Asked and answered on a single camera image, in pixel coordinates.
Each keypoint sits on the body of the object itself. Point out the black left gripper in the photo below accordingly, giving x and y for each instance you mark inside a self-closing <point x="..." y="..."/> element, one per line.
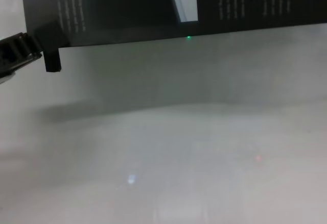
<point x="9" y="58"/>

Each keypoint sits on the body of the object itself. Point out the black company introduction poster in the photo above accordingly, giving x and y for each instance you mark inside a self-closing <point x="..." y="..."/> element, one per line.
<point x="153" y="9"/>

